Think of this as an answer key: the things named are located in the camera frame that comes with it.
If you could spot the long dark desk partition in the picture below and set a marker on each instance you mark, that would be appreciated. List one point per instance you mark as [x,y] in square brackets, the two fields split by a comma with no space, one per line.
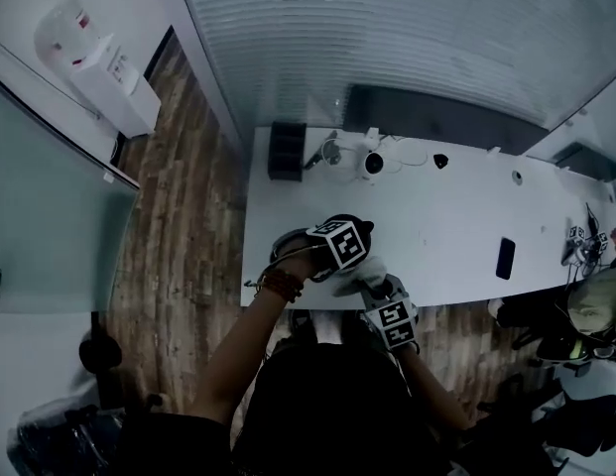
[446,119]

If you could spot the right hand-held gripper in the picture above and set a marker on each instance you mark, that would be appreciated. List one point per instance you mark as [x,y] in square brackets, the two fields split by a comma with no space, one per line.
[397,322]

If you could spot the white cloth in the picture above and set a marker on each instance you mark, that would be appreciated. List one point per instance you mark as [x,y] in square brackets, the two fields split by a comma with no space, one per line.
[362,278]

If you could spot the black pen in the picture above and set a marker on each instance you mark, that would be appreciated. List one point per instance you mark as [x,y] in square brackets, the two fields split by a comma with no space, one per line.
[312,161]

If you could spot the person's left forearm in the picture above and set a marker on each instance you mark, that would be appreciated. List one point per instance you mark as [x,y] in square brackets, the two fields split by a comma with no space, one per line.
[238,355]

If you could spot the plastic-wrapped office chair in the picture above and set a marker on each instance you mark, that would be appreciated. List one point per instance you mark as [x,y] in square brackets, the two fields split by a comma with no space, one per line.
[64,444]

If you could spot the black smartphone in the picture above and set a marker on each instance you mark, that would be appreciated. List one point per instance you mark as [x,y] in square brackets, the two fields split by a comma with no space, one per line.
[506,258]

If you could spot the dark desk organizer box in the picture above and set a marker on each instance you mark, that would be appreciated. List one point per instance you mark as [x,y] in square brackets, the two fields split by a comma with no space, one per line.
[286,152]

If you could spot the small black dome device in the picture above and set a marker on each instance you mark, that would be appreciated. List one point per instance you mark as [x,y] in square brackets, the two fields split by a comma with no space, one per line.
[440,161]

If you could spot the short dark desk partition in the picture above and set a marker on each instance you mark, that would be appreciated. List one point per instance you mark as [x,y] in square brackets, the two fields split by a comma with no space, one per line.
[585,161]

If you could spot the person's left hand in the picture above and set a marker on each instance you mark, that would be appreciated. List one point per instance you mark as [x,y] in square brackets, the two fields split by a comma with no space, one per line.
[305,265]

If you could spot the white water dispenser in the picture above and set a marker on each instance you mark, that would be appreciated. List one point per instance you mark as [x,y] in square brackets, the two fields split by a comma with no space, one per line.
[104,82]

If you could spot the white plug adapter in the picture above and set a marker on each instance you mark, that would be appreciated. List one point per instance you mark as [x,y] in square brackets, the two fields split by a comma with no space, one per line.
[370,137]

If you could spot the white round camera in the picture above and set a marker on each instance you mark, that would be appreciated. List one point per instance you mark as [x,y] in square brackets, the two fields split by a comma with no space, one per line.
[374,165]

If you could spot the frosted glass door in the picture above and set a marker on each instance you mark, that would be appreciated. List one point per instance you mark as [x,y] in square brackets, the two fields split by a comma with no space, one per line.
[54,201]

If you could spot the person's black shirt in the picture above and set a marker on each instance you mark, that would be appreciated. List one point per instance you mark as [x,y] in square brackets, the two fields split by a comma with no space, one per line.
[337,414]

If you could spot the black kettle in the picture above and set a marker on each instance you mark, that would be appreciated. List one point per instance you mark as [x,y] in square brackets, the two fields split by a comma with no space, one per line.
[368,238]

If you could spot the person's right forearm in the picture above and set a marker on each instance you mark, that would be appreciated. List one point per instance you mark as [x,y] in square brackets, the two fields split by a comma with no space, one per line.
[436,390]

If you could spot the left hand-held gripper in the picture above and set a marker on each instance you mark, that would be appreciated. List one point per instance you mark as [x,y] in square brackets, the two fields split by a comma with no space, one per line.
[344,246]

